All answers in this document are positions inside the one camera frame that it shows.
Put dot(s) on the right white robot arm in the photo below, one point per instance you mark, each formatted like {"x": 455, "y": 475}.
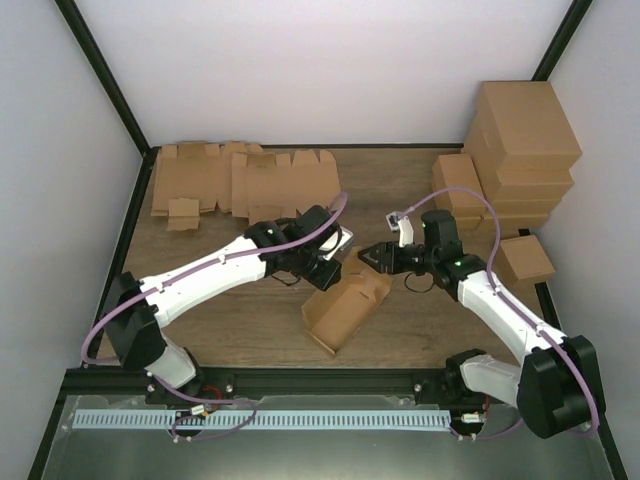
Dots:
{"x": 555, "y": 384}

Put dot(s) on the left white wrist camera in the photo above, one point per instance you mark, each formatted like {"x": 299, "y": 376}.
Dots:
{"x": 338, "y": 241}

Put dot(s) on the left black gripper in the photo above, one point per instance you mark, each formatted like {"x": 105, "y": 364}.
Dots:
{"x": 324, "y": 280}

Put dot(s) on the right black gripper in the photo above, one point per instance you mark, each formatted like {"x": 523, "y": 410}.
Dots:
{"x": 387, "y": 250}

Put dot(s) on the black aluminium frame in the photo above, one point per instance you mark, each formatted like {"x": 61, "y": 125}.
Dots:
{"x": 295, "y": 381}

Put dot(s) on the lone small folded box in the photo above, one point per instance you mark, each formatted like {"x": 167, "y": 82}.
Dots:
{"x": 522, "y": 261}

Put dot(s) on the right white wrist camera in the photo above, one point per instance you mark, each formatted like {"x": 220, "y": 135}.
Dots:
{"x": 400, "y": 223}

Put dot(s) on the flat cardboard blank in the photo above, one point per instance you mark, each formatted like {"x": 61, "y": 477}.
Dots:
{"x": 268, "y": 186}
{"x": 193, "y": 178}

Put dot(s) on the flat cardboard blank left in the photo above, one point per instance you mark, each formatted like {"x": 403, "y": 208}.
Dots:
{"x": 193, "y": 178}

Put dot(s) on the large top folded box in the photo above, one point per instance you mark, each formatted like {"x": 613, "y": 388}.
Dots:
{"x": 525, "y": 126}

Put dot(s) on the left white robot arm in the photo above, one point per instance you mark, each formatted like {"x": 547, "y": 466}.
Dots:
{"x": 139, "y": 310}

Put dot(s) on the flat cardboard blank middle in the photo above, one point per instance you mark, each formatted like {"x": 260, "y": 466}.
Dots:
{"x": 268, "y": 186}

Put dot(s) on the light blue slotted rail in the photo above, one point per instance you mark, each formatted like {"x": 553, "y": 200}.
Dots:
{"x": 419, "y": 420}

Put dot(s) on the small folded box left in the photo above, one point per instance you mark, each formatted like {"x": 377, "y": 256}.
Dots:
{"x": 457, "y": 170}

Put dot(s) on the cardboard box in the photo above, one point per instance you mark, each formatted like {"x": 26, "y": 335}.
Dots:
{"x": 334, "y": 316}

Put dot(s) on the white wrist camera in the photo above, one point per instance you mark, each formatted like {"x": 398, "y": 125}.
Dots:
{"x": 338, "y": 241}
{"x": 400, "y": 223}

